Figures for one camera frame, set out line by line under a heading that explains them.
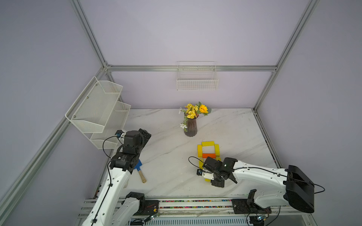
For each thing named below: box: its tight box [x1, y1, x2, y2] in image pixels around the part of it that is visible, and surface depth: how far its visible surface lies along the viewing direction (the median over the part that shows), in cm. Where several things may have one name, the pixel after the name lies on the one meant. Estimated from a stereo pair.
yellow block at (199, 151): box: [197, 144, 203, 158], surface depth 98 cm
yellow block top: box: [214, 144, 221, 158], surface depth 98 cm
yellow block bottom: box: [201, 141, 215, 147], surface depth 101 cm
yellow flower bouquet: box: [178, 101, 212, 131], surface depth 87 cm
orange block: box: [202, 153, 216, 159], surface depth 95 cm
